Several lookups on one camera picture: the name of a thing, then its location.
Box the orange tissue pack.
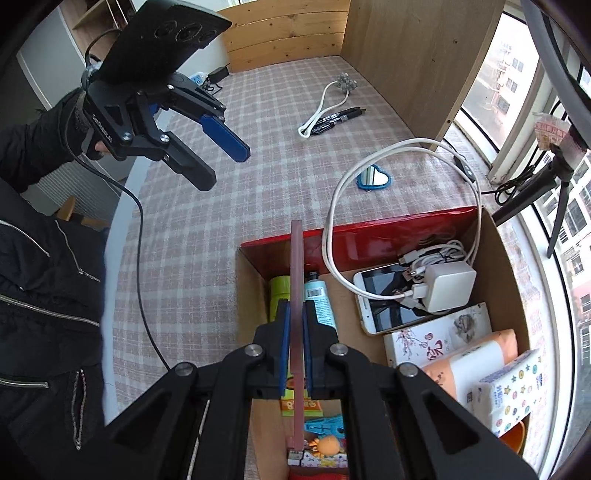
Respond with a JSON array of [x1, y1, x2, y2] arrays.
[[422, 329, 518, 409]]

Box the pink 3CE hand mirror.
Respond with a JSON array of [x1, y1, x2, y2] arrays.
[[290, 220, 304, 452]]

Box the black inline cable switch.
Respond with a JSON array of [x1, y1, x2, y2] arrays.
[[454, 153, 477, 183]]

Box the orange octopus toy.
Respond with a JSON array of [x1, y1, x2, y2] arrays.
[[308, 435, 345, 458]]

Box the red cardboard box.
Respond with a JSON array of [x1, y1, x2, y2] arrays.
[[236, 207, 530, 479]]

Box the blue plastic clip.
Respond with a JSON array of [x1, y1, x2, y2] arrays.
[[304, 415, 346, 440]]

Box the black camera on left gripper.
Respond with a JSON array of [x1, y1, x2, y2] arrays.
[[98, 0, 232, 88]]

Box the white patterned tissue pack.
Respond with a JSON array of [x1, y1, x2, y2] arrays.
[[472, 349, 543, 437]]

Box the black jacket sleeve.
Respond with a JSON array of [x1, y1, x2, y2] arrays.
[[0, 90, 105, 479]]

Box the pine wood headboard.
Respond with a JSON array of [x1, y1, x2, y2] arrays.
[[221, 0, 349, 73]]

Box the white smartphone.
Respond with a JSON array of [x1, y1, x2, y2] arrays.
[[352, 263, 454, 336]]

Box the orange cup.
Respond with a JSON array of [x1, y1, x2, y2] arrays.
[[500, 421, 526, 455]]

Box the white printed tissue box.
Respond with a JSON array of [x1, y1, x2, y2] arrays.
[[384, 302, 492, 367]]

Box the white power adapter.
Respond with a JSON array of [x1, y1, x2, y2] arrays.
[[412, 261, 477, 314]]

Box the yellow green tube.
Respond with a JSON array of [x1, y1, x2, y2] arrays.
[[269, 275, 290, 322]]

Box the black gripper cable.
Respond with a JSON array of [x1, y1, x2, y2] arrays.
[[64, 29, 172, 372]]

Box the checkered pink tablecloth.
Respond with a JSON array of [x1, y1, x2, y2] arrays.
[[103, 55, 551, 471]]

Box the light blue tube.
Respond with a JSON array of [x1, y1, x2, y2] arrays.
[[304, 271, 337, 329]]

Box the left hand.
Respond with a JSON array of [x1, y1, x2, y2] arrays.
[[86, 141, 110, 161]]

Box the black tripod stand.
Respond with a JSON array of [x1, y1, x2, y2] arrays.
[[493, 130, 588, 258]]

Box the blue heart-shaped mirror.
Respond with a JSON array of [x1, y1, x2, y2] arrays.
[[356, 165, 392, 191]]

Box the white massager with grey balls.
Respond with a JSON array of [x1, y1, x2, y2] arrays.
[[297, 72, 358, 139]]

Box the wooden board panel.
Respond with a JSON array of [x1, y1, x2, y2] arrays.
[[341, 0, 505, 140]]

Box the white charging cable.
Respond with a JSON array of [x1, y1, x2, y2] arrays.
[[321, 138, 482, 305]]

